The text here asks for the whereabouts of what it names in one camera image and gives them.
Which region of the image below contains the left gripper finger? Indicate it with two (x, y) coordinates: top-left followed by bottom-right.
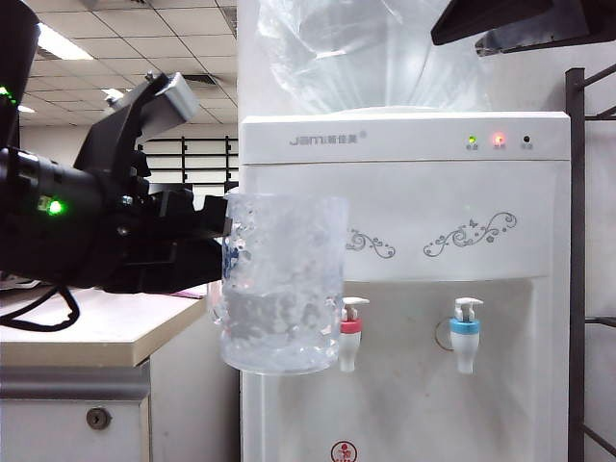
(204, 194), (233, 238)

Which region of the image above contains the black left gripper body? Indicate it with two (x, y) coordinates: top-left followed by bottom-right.
(90, 187), (225, 295)

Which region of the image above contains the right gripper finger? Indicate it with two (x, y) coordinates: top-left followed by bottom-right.
(475, 17), (616, 57)

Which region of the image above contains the clear plastic mug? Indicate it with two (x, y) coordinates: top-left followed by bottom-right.
(206, 191), (351, 375)

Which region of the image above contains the red hot water tap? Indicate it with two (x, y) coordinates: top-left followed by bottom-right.
(339, 296), (371, 372)

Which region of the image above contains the plastic-covered water jug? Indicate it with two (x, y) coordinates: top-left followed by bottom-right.
(256, 0), (493, 116)

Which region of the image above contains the white water dispenser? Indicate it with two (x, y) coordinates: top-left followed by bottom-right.
(239, 111), (573, 462)

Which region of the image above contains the blue cold water tap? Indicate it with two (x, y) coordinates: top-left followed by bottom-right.
(449, 296), (484, 375)

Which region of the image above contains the pink packet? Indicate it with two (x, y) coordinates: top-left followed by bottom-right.
(163, 286), (209, 301)

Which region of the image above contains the ceiling air vent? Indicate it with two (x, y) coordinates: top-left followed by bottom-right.
(185, 72), (222, 90)

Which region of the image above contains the round cabinet lock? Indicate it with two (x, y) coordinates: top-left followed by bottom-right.
(86, 407), (113, 430)

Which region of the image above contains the dark metal shelf rack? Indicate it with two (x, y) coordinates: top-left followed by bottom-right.
(565, 62), (616, 462)

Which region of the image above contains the long fluorescent ceiling light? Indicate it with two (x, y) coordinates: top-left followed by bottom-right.
(36, 21), (95, 62)

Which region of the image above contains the black wall shelf rack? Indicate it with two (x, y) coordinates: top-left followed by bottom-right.
(143, 136), (241, 185)

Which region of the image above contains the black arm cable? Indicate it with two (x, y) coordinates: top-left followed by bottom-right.
(0, 283), (81, 333)

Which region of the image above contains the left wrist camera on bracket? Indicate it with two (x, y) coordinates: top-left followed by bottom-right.
(74, 70), (201, 182)

